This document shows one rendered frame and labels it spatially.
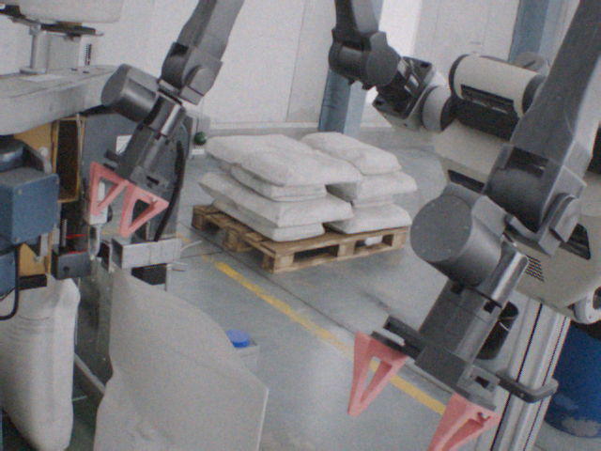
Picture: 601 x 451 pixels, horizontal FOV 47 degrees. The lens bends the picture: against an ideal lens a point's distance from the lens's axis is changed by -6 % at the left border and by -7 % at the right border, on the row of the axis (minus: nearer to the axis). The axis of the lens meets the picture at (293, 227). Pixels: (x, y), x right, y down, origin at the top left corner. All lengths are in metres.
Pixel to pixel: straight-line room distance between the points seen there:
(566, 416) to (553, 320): 1.89
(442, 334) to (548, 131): 0.20
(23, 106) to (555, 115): 0.75
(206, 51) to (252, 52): 5.63
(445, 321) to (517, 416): 0.92
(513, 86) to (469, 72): 0.08
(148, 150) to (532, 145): 0.59
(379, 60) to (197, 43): 0.35
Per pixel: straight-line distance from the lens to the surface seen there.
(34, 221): 1.11
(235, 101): 6.70
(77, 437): 2.08
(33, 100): 1.13
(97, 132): 1.40
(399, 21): 7.98
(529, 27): 9.84
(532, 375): 1.51
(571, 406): 3.29
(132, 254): 1.53
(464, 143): 1.30
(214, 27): 1.08
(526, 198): 0.65
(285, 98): 7.06
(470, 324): 0.64
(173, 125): 1.07
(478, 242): 0.58
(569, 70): 0.67
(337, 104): 7.38
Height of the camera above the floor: 1.63
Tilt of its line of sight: 19 degrees down
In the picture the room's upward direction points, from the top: 10 degrees clockwise
